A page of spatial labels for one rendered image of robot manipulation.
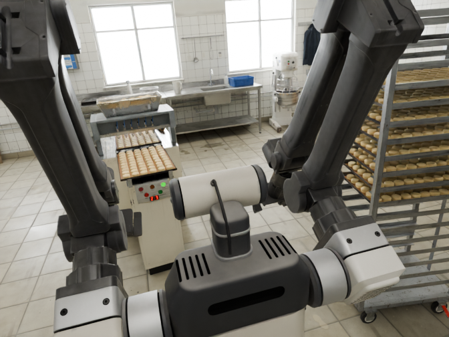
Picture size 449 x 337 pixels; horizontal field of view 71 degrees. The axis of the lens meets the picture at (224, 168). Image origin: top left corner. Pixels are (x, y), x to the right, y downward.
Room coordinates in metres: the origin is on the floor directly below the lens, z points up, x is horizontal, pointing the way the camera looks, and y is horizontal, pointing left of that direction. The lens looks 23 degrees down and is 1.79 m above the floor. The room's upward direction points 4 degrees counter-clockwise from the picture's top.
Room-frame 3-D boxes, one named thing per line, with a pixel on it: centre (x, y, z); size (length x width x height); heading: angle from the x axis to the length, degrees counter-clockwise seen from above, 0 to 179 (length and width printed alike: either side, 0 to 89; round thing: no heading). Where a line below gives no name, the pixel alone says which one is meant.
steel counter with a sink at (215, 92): (5.61, 0.95, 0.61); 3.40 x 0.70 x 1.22; 104
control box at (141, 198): (2.05, 0.53, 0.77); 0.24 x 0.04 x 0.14; 108
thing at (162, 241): (2.39, 0.65, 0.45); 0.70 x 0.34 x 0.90; 18
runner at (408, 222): (1.89, -1.06, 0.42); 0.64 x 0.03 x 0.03; 94
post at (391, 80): (1.44, -0.79, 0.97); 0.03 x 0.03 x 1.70; 4
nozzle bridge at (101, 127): (2.87, 0.81, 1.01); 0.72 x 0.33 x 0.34; 108
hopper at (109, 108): (2.87, 0.81, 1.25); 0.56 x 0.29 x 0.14; 108
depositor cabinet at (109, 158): (3.32, 0.96, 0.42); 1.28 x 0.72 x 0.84; 18
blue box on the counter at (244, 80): (5.94, -0.43, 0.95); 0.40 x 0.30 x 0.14; 106
